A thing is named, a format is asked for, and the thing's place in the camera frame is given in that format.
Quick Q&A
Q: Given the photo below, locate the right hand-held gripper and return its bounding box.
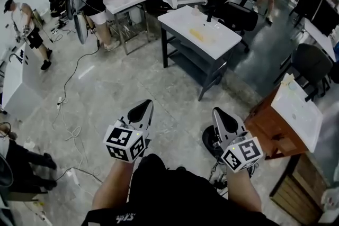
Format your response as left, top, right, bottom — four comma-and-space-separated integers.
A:
212, 107, 263, 173

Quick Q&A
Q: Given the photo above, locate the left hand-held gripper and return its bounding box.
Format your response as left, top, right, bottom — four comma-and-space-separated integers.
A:
102, 100, 154, 164

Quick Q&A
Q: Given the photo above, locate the person's left forearm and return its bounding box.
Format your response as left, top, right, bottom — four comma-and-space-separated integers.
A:
91, 160, 135, 211

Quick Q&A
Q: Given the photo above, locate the person's right forearm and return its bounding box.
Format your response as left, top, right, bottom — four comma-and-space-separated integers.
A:
226, 169, 263, 213

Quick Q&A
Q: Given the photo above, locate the black round base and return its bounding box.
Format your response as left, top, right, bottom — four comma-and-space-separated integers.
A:
202, 125, 226, 157

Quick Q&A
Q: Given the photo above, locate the person's black clothing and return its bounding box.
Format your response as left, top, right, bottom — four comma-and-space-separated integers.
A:
81, 153, 280, 226

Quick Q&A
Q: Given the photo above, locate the wooden slatted crate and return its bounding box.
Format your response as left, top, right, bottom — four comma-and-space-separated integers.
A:
269, 153, 331, 225

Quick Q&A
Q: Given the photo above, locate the black swivel chair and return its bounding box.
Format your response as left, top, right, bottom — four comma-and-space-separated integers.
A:
274, 43, 334, 103

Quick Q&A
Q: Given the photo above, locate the black high-back office chair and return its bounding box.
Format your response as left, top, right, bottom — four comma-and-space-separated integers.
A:
205, 0, 259, 54

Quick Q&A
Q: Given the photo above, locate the black faucet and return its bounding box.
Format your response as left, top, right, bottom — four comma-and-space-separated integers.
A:
206, 5, 216, 22

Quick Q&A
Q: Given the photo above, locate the white standing fan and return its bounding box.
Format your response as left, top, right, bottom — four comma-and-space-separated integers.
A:
65, 0, 88, 45

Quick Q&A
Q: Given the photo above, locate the small white table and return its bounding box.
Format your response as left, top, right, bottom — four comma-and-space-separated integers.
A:
102, 0, 149, 56

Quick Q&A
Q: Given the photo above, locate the white desk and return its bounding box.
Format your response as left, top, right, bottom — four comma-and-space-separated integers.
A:
301, 17, 337, 61

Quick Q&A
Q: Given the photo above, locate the black bag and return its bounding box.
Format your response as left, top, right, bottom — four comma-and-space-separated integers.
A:
49, 0, 67, 19

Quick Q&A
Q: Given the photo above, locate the black monitor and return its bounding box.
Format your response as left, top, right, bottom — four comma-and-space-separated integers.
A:
312, 0, 339, 37
298, 0, 323, 22

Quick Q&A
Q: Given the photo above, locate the black cable bundle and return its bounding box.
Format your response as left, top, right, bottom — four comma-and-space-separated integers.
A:
208, 161, 228, 193

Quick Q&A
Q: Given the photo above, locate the white floor cable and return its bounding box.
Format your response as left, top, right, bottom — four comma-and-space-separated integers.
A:
51, 105, 92, 167

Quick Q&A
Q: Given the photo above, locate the black floor cable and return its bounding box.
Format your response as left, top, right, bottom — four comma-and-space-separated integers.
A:
57, 39, 101, 105
54, 166, 104, 185

